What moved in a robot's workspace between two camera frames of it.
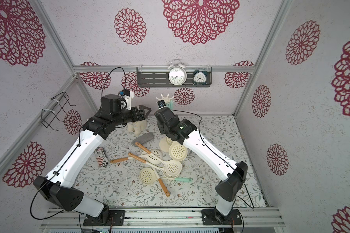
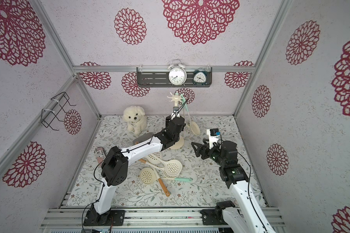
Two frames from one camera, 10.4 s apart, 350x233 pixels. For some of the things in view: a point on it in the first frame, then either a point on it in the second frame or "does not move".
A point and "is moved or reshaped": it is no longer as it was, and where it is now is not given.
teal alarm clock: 200,76 does not move
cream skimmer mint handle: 177,151 is moved or reshaped
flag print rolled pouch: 101,157 does not move
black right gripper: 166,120 -> 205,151
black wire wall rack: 48,116 does not move
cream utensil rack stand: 163,144 -> 176,98
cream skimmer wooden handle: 148,175 does not move
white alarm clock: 177,73 does not move
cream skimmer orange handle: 147,156 does not move
